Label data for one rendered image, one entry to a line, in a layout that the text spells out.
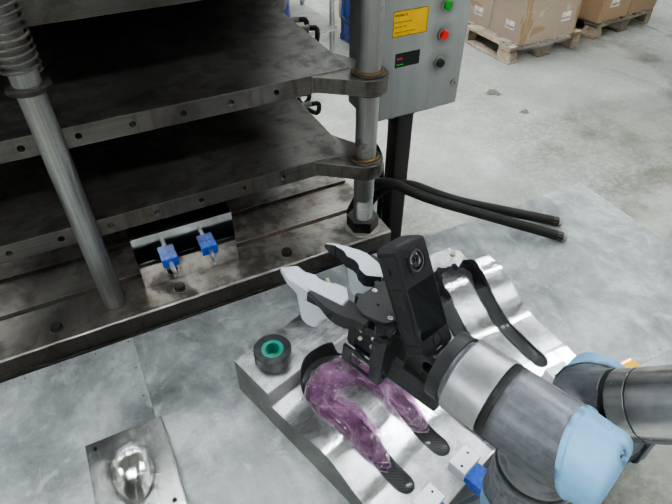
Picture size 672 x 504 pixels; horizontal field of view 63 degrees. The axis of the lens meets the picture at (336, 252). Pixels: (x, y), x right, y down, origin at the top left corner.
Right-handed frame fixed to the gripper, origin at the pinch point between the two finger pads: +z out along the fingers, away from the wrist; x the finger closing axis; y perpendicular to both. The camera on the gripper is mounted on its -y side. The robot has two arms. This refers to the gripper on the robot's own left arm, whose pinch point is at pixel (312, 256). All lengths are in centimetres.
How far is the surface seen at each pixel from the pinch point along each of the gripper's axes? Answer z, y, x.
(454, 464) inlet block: -15, 54, 28
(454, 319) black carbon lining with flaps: 5, 49, 56
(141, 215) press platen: 77, 41, 19
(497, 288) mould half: 2, 45, 70
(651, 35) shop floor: 102, 72, 544
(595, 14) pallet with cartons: 141, 57, 496
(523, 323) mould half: -7, 49, 68
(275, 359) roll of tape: 24, 49, 17
